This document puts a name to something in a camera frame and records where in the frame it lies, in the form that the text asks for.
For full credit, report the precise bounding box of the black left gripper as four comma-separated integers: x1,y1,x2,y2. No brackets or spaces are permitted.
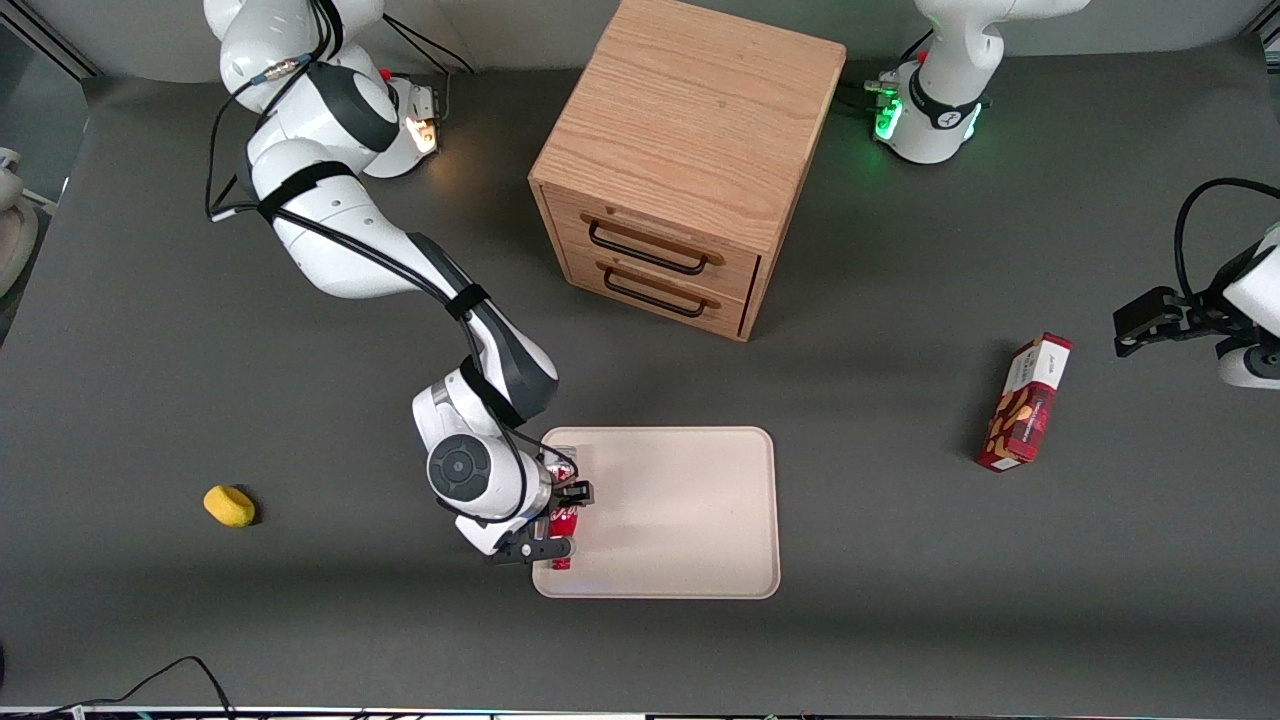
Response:
1113,246,1264,359

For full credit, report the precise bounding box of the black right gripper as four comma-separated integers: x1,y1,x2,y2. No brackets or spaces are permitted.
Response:
488,468,596,567

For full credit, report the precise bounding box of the red coke bottle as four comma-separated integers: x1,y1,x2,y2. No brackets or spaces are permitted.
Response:
545,455,585,572

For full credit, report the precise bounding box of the beige rectangular tray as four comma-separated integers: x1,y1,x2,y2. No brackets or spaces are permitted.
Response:
531,426,782,601

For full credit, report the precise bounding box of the red snack box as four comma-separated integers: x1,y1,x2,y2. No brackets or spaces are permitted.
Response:
975,332,1074,474

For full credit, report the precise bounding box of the yellow lemon-shaped object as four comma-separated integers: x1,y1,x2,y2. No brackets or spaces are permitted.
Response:
203,485,257,528

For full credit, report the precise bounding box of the wooden two-drawer cabinet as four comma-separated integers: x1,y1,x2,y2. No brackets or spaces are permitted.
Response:
527,0,849,344

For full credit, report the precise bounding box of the beige rounded background object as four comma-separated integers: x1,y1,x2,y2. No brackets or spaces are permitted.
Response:
0,147,41,298

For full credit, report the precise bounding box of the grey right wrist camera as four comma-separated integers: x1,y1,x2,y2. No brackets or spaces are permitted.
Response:
455,514,537,558

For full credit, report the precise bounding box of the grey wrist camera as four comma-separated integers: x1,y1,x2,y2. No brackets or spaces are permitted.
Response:
1217,338,1280,392
455,514,537,558

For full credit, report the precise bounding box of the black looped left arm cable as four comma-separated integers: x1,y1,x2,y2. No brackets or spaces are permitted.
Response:
1174,177,1280,301

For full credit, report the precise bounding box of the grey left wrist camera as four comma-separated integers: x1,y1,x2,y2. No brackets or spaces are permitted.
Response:
1217,338,1280,392

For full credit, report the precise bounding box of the short black drawer handle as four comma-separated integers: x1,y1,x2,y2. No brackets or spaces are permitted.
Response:
602,267,709,320

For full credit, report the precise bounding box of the long black drawer handle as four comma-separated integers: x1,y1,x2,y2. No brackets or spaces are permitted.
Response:
587,220,710,277

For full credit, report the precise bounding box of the wooden drawer with long handle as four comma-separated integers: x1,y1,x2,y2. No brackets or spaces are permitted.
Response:
545,187,763,304

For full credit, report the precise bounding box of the black cable along right arm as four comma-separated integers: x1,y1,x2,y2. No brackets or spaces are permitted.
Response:
204,0,582,483

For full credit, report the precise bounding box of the black left arm base cable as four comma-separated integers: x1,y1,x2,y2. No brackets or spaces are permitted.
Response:
838,30,937,113

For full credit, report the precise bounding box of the black arm base cable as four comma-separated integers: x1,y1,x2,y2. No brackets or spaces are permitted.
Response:
838,30,937,113
382,14,478,121

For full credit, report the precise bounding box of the black cable at table edge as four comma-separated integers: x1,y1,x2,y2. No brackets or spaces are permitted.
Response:
40,655,237,720

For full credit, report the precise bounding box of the black right arm base cable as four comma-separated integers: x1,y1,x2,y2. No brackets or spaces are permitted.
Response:
382,14,478,121

